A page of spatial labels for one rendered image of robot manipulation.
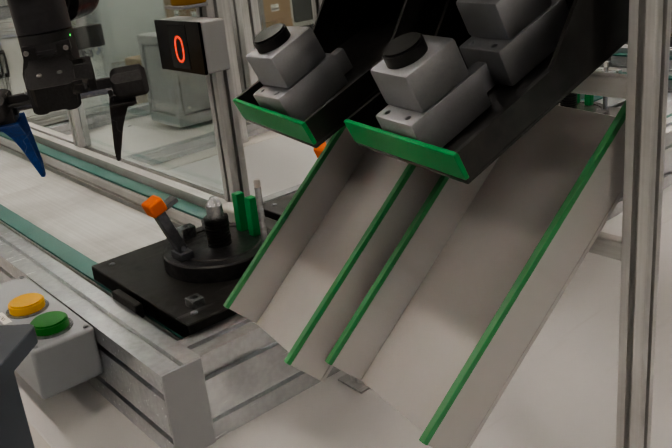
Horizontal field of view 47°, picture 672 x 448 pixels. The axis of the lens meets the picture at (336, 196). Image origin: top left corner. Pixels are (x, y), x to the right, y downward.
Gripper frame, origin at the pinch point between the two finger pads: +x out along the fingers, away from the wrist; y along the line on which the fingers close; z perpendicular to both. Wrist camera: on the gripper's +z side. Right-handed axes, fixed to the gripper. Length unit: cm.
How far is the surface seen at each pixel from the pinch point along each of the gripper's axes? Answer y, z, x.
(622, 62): 130, -87, 29
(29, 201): -16, -56, 23
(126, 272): 1.7, -1.1, 17.7
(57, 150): -12, -80, 20
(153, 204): 6.9, 4.5, 8.1
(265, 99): 18.0, 27.7, -6.4
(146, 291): 3.9, 5.6, 17.8
